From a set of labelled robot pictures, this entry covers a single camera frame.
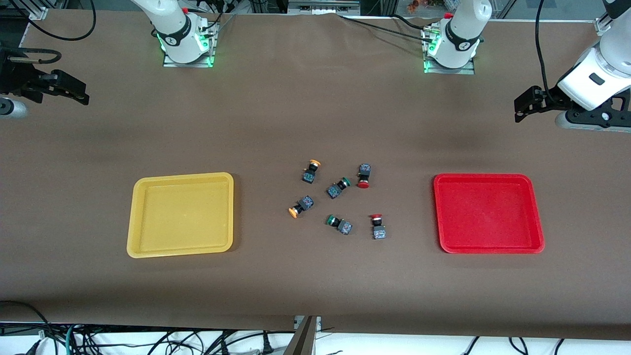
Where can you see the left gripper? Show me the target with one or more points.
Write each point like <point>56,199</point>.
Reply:
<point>551,96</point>

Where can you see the red push button switch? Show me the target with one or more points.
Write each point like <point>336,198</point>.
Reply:
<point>364,172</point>
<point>378,231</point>

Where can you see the yellow push button switch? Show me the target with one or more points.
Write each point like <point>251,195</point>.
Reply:
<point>309,175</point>
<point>305,202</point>

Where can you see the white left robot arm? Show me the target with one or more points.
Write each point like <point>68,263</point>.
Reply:
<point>463,29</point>

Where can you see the red plastic tray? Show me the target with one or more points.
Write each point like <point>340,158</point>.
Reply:
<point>488,212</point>

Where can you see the yellow plastic tray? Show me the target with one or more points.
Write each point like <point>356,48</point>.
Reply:
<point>182,217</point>

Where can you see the brown table cover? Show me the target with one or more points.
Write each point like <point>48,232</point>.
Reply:
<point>296,98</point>

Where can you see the metal fixture behind table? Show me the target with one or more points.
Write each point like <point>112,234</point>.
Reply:
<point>323,6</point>

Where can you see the aluminium frame corner profile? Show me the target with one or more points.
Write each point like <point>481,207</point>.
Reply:
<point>602,25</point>
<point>34,11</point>

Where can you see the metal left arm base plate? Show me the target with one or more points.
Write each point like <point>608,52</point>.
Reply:
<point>434,69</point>

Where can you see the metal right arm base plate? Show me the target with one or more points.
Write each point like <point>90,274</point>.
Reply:
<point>170,61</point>

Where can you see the green push button switch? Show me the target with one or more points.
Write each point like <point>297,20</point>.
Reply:
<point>334,191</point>
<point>345,227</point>

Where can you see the white table edge bracket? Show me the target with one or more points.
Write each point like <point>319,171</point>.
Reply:
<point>297,321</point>

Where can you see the brown support post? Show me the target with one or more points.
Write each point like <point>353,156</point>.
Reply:
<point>301,340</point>

